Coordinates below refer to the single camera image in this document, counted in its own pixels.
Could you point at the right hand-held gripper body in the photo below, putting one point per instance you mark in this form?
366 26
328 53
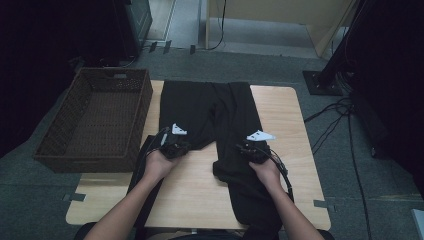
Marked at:
260 151

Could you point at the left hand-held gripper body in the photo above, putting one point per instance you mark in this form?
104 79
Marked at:
171 146

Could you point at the black pants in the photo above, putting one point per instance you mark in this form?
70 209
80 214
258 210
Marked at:
206 110

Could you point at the brown wicker basket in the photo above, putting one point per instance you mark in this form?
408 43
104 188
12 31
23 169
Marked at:
100 120

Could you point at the person's right hand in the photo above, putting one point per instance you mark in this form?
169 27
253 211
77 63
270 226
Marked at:
268 175

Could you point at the person's left hand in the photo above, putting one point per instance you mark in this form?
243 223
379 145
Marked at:
156 166

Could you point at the grey floor tape strip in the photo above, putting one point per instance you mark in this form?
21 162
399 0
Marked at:
75 197
323 204

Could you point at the dark floor tape piece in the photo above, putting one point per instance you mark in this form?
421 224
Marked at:
192 49
167 46
152 47

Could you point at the black cabinet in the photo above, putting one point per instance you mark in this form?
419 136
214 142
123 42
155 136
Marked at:
133 26

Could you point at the black curtain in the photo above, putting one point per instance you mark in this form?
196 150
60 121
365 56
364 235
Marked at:
393 83
40 50

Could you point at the white flat object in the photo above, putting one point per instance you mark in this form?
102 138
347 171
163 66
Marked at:
419 225

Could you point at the black stand base plate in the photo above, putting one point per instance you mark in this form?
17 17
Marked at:
313 85

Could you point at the black stand post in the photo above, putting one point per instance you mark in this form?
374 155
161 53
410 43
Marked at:
333 66

